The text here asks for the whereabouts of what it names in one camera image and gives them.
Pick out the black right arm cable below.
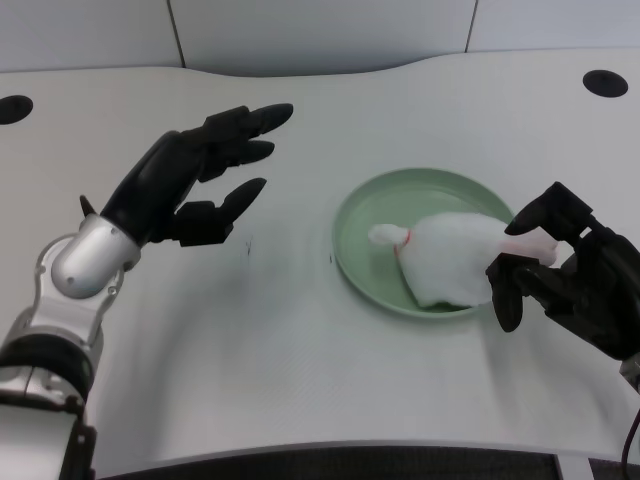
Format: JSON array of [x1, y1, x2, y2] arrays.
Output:
[[620, 407, 640, 471]]

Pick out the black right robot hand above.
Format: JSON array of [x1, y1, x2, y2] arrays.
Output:
[[485, 181, 640, 361]]

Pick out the green round plate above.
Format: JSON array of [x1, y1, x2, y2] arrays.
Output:
[[331, 167, 516, 320]]

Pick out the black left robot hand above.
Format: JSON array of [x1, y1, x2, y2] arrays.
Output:
[[100, 103, 295, 248]]

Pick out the black table cable grommet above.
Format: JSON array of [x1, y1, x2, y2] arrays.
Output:
[[0, 94, 34, 125], [582, 69, 629, 98]]

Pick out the white rabbit doll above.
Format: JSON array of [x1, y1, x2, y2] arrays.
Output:
[[368, 211, 559, 308]]

